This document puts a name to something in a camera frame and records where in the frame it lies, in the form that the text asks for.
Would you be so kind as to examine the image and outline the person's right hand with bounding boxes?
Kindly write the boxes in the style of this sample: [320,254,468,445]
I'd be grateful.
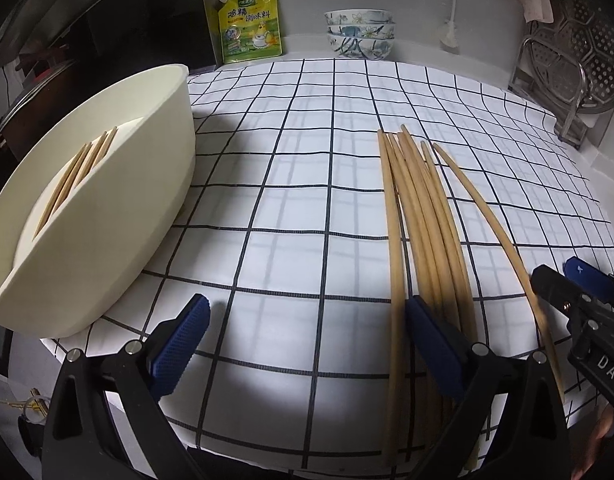
[570,404,614,480]

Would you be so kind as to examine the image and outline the black checked white cloth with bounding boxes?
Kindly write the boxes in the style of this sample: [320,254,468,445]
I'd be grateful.
[47,58,614,479]

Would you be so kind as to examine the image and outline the metal steamer rack stand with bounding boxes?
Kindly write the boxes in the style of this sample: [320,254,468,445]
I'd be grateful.
[508,0,614,148]

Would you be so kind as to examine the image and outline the keys on counter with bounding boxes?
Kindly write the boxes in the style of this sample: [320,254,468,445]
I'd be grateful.
[0,388,51,456]

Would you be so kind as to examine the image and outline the wooden chopstick pile on cloth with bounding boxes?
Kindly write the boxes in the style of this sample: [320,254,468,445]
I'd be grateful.
[376,123,566,470]

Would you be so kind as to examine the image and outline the dark red cooking pot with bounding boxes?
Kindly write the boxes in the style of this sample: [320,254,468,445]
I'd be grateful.
[0,60,80,162]

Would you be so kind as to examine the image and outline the yellow green detergent refill pouch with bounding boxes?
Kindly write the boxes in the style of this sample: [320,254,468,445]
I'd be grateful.
[218,0,283,64]

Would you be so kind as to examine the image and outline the white hanging ladle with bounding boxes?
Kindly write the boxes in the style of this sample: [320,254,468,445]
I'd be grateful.
[438,0,460,54]

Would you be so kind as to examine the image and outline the large cream round bowl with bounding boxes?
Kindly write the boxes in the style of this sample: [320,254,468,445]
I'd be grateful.
[0,64,195,338]

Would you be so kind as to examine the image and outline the stacked blue patterned bowls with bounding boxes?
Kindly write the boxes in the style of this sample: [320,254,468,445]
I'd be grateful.
[324,9,396,61]

